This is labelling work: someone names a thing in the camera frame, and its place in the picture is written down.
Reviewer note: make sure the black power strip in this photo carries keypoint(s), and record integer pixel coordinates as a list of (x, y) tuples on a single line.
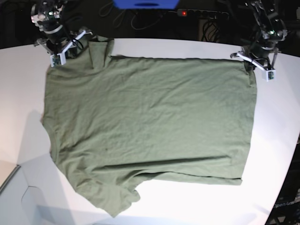
[(203, 14)]

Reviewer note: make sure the green t-shirt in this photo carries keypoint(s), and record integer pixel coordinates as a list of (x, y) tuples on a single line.
[(115, 122)]

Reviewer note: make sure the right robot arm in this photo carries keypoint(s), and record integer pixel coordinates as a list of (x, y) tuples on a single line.
[(57, 38)]

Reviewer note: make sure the blue box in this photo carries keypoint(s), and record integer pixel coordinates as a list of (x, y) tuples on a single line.
[(146, 4)]

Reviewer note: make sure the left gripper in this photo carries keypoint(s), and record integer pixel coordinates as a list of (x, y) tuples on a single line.
[(262, 58)]

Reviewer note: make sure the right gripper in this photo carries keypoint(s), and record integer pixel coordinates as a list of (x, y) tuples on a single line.
[(66, 48)]

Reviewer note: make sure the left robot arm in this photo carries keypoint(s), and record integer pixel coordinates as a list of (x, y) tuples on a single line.
[(269, 29)]

